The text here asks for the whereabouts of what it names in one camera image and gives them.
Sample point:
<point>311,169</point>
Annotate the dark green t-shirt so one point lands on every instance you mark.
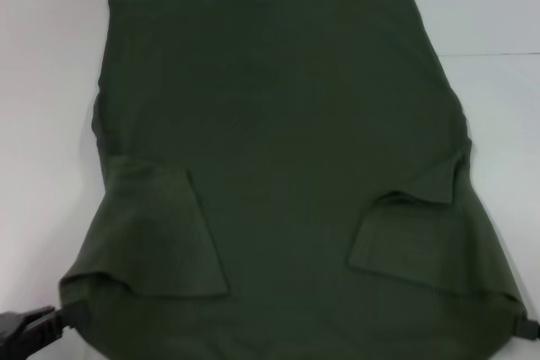
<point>270,124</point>

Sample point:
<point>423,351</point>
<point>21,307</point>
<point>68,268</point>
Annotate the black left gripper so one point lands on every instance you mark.
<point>23,328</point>

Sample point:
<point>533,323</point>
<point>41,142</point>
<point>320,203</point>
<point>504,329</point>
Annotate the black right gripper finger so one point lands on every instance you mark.
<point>529,325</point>

